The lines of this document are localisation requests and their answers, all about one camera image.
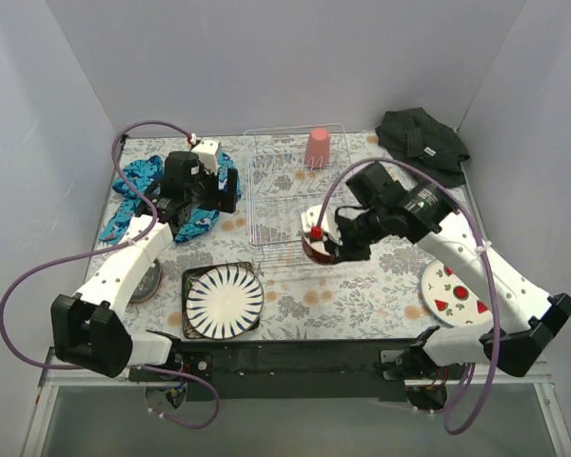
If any blue patterned cloth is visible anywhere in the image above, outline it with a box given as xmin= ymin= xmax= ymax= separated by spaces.
xmin=96 ymin=150 xmax=242 ymax=247

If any pink plastic cup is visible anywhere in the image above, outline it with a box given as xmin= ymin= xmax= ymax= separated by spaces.
xmin=304 ymin=128 xmax=330 ymax=169

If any blue striped white plate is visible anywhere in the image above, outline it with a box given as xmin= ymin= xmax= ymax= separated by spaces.
xmin=185 ymin=264 xmax=265 ymax=340

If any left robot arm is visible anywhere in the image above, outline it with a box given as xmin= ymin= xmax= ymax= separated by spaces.
xmin=50 ymin=139 xmax=239 ymax=381

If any black round plate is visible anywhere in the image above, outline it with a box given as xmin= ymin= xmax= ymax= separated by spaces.
xmin=129 ymin=260 xmax=163 ymax=304

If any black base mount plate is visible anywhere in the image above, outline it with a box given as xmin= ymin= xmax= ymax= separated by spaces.
xmin=123 ymin=337 xmax=458 ymax=406

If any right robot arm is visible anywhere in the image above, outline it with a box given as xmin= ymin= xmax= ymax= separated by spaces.
xmin=318 ymin=158 xmax=571 ymax=379

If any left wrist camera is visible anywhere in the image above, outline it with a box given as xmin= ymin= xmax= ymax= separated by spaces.
xmin=191 ymin=138 xmax=222 ymax=175

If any white wire dish rack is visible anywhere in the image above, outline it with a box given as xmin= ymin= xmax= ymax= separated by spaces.
xmin=244 ymin=124 xmax=366 ymax=252

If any watermelon pattern plate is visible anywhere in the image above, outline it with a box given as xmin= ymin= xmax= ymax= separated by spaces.
xmin=420 ymin=260 xmax=492 ymax=328

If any red bowl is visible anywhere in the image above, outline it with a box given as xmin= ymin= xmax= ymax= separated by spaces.
xmin=302 ymin=236 xmax=335 ymax=265

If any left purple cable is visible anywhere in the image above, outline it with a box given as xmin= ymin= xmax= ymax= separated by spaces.
xmin=0 ymin=120 xmax=220 ymax=429

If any dark green shirt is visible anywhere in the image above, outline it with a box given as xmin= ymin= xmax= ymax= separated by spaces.
xmin=375 ymin=108 xmax=470 ymax=189

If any dark square plate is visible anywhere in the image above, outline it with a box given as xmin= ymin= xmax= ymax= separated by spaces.
xmin=180 ymin=260 xmax=263 ymax=341

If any aluminium frame rail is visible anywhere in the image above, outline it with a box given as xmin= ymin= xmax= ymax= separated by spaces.
xmin=23 ymin=366 xmax=571 ymax=456

